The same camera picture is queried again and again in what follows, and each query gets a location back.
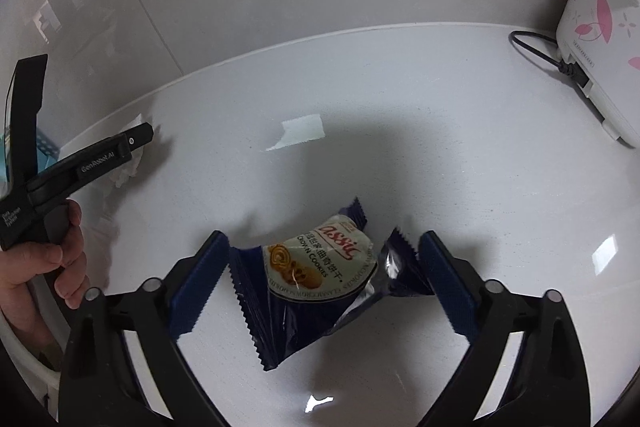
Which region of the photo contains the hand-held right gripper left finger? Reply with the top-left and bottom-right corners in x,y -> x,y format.
59,230 -> 231,427

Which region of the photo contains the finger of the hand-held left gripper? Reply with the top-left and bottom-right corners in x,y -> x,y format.
10,54 -> 49,190
27,123 -> 154,200

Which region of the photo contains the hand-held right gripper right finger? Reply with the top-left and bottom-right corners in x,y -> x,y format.
417,231 -> 582,427

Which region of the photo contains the dark blue cookie wrapper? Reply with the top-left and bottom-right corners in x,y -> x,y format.
227,197 -> 435,372

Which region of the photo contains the person's left hand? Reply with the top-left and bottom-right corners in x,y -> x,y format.
0,198 -> 92,310

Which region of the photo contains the crumpled clear plastic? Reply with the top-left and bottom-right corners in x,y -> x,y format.
107,114 -> 151,188

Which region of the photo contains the blue plastic utensil holder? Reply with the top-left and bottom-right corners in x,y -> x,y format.
36,132 -> 61,172

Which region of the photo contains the white floral rice cooker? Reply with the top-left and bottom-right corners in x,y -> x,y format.
555,0 -> 640,148

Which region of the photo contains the black power cable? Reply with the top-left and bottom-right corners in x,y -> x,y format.
509,31 -> 591,86

